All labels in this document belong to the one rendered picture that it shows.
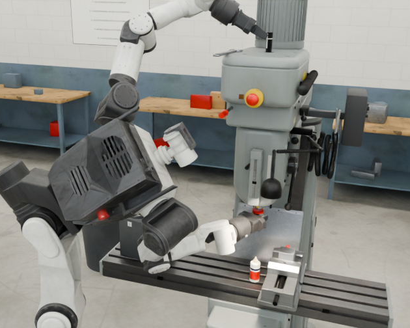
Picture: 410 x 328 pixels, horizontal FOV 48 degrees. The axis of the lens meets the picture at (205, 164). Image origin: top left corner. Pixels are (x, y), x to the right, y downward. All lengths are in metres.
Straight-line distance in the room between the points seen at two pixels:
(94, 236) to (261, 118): 2.36
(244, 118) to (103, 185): 0.60
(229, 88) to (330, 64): 4.43
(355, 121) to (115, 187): 1.06
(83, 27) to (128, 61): 5.37
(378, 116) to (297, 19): 3.67
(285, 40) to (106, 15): 5.02
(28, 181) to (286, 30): 1.09
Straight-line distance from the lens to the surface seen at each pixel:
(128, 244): 2.10
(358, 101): 1.93
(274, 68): 1.50
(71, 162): 1.37
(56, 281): 1.64
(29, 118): 7.67
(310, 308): 1.93
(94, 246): 3.79
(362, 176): 5.61
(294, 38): 1.89
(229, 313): 1.97
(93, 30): 6.83
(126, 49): 1.57
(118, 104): 1.43
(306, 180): 2.20
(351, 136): 1.95
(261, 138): 1.69
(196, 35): 6.21
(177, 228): 1.36
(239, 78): 1.53
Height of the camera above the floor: 2.03
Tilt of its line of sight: 18 degrees down
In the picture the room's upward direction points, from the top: 2 degrees clockwise
